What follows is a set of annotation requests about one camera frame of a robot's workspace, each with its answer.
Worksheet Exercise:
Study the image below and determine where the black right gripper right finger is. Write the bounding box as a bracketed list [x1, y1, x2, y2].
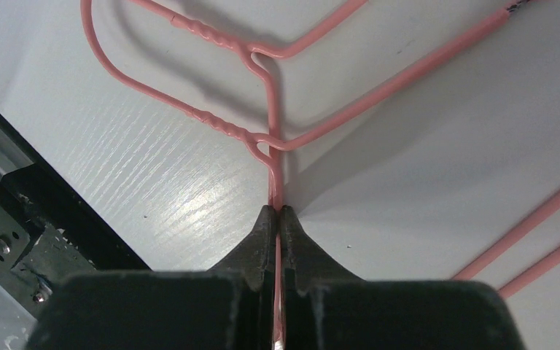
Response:
[279, 206, 525, 349]

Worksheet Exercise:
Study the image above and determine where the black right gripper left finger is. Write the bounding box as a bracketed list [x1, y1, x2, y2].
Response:
[26, 206, 277, 349]

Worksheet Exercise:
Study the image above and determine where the pink wire hanger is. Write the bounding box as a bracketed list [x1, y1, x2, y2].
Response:
[130, 0, 560, 300]
[79, 0, 560, 350]

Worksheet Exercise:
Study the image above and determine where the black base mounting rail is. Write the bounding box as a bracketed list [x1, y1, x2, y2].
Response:
[0, 84, 153, 350]

